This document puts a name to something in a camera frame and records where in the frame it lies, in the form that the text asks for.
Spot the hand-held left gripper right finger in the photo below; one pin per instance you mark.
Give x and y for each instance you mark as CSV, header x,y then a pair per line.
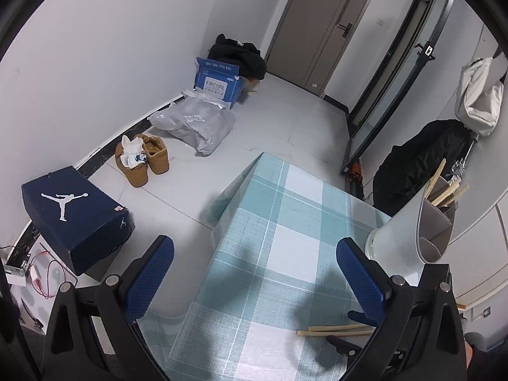
x,y
363,278

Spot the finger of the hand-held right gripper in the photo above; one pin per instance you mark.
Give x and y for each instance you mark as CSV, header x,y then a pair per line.
x,y
343,346
359,316

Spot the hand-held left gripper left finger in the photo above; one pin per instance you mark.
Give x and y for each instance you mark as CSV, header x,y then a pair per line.
x,y
151,274

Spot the pale wooden chopstick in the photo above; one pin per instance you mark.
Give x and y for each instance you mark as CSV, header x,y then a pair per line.
x,y
325,332
436,174
460,191
450,188

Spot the white utensil holder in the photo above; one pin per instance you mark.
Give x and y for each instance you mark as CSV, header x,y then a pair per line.
x,y
397,238

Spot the person's right forearm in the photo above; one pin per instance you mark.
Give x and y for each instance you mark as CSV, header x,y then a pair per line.
x,y
474,339

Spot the navy shoe box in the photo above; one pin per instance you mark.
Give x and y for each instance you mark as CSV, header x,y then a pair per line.
x,y
75,230

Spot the teal checked tablecloth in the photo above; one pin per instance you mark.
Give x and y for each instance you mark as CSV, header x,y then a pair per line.
x,y
278,246

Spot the tan shoe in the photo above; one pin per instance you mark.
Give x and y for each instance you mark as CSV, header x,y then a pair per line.
x,y
135,176
158,160

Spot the orange and black tool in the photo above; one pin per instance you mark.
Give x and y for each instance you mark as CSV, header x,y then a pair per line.
x,y
353,168

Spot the white charger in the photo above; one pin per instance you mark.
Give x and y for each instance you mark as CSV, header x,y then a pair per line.
x,y
35,273

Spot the white socks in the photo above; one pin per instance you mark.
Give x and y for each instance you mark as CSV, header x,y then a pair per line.
x,y
129,156

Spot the black jacket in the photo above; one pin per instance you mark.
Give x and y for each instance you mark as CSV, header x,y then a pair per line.
x,y
416,158

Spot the white power strip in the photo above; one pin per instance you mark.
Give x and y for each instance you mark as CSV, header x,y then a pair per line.
x,y
16,270

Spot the grey plastic parcel bag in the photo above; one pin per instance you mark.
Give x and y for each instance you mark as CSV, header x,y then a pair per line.
x,y
198,125

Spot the black framed glass door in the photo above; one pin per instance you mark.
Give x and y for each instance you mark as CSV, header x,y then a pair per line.
x,y
381,107

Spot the white plastic wrapper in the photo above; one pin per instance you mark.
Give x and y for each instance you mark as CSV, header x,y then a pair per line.
x,y
198,94

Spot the blue cardboard box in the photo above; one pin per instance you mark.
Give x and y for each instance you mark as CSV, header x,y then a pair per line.
x,y
216,85

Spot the white hanging bag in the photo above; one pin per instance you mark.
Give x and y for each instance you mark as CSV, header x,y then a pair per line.
x,y
476,99

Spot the brown cardboard box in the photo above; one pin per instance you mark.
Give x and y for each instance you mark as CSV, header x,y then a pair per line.
x,y
251,84

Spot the black backpack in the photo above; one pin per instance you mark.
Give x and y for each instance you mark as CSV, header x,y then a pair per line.
x,y
246,57

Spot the black door latch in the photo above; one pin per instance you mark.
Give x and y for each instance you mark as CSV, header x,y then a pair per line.
x,y
426,49

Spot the grey-brown door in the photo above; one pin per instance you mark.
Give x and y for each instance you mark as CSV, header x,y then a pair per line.
x,y
313,27

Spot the wall socket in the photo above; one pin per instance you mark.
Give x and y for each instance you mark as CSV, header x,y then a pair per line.
x,y
485,311

